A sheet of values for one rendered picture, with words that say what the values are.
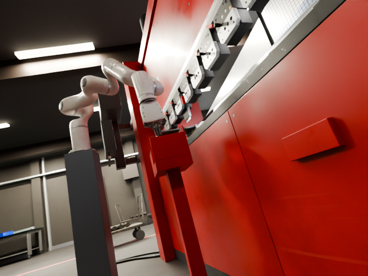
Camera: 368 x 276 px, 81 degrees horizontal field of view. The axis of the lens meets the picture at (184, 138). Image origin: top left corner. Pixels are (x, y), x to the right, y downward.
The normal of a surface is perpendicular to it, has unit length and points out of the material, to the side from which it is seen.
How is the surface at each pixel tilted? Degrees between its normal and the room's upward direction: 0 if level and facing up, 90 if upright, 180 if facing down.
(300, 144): 90
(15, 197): 90
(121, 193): 90
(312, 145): 90
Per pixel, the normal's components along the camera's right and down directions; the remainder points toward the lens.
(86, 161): 0.11, -0.30
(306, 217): -0.92, 0.14
